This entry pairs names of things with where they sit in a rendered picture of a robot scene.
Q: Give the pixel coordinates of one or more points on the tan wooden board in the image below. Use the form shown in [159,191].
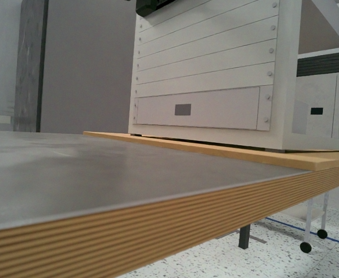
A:
[300,159]

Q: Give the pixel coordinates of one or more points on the white rack cabinet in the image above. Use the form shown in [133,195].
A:
[225,71]

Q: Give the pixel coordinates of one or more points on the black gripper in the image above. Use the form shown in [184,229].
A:
[145,7]

